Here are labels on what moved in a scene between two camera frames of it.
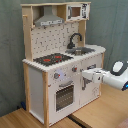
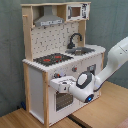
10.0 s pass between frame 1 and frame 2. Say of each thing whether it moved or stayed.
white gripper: moved
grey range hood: stayed
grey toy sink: stayed
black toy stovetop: stayed
